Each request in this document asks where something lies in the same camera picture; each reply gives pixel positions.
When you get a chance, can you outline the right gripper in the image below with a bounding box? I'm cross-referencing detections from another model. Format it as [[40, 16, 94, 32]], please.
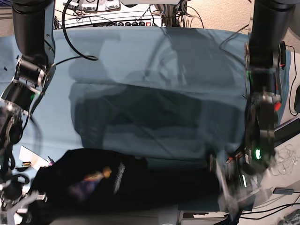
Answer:
[[0, 185, 47, 225]]

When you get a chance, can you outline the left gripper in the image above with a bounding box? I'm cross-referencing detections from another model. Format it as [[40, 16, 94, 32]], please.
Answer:
[[209, 154, 270, 220]]

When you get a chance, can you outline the black t-shirt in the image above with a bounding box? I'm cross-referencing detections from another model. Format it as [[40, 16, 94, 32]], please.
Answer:
[[28, 149, 220, 225]]

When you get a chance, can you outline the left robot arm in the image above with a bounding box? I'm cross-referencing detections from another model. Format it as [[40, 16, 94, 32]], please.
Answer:
[[209, 0, 298, 225]]

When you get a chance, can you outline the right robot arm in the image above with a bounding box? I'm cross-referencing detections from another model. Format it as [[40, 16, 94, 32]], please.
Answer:
[[0, 0, 56, 225]]

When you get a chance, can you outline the small yellow battery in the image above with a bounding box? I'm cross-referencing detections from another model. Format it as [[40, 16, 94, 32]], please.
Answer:
[[22, 161, 31, 167]]

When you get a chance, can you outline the white paper card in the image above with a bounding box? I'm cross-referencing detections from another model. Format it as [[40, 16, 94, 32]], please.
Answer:
[[19, 146, 49, 170]]

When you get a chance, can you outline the smartphone with purple case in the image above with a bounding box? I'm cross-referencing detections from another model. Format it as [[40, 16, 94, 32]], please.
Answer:
[[274, 118, 300, 147]]

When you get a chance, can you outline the teal table cloth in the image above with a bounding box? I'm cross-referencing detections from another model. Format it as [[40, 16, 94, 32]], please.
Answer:
[[0, 25, 293, 211]]

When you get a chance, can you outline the orange black clamp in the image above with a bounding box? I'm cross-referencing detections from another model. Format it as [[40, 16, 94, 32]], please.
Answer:
[[279, 41, 286, 69]]

